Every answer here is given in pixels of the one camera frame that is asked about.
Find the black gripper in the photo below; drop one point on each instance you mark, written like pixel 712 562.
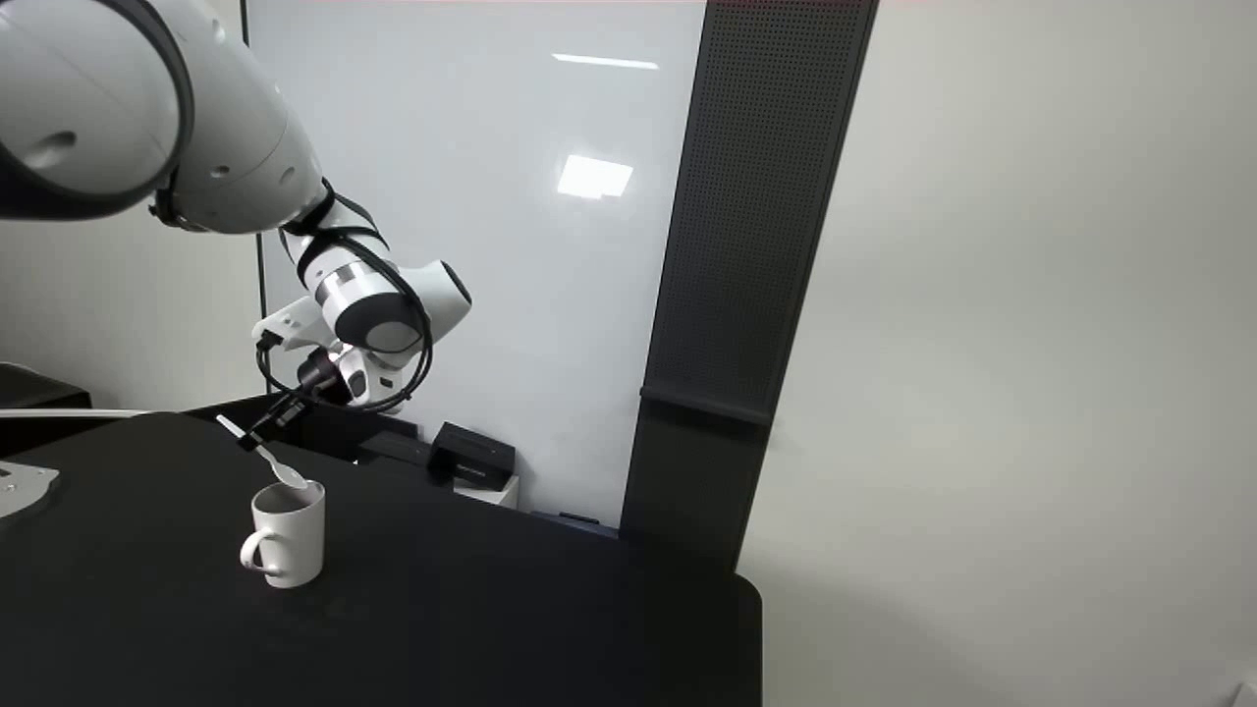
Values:
pixel 316 364

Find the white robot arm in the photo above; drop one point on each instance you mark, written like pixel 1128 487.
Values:
pixel 197 121

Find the white ceramic mug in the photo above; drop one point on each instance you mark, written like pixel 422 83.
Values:
pixel 295 537

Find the small black box device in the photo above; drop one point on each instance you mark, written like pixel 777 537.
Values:
pixel 472 453

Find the black low partition panel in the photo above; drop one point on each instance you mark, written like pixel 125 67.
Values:
pixel 31 388

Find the silver metal mounting plate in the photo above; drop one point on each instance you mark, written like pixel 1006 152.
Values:
pixel 26 487

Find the glossy whiteboard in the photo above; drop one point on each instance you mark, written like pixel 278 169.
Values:
pixel 552 259

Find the dark vertical pillar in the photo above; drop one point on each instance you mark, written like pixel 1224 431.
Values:
pixel 731 259

